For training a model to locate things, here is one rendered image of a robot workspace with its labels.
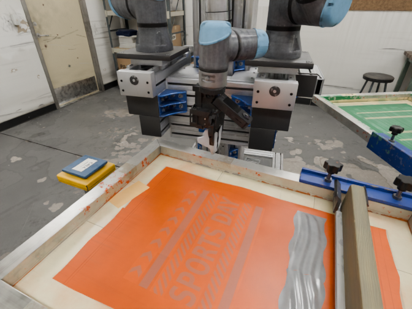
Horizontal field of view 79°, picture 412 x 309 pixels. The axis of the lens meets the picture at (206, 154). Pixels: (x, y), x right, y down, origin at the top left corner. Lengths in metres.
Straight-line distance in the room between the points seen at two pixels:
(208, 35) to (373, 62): 3.74
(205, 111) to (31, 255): 0.50
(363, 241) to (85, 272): 0.52
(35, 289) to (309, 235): 0.56
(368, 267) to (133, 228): 0.46
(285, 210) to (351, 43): 3.65
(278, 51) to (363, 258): 0.68
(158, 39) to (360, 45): 3.45
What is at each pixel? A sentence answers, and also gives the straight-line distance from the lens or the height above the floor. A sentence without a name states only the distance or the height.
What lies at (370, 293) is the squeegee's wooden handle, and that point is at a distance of 0.47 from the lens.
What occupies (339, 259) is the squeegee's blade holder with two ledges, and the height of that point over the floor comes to 1.01.
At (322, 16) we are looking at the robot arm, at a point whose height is 1.39.
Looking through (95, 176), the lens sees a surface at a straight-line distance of 0.87.
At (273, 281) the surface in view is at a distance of 0.55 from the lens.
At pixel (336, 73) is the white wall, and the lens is 4.25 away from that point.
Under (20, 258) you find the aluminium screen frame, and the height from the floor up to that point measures 1.02.
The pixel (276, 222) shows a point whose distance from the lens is 0.65.
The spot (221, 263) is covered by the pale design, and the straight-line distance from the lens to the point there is 0.55.
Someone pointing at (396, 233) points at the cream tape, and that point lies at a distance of 0.76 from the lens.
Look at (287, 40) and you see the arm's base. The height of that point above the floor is 1.32.
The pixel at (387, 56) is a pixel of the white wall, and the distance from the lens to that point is 4.27.
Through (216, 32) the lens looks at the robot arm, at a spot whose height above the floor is 1.37.
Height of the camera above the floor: 1.43
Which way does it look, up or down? 32 degrees down
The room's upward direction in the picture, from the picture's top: straight up
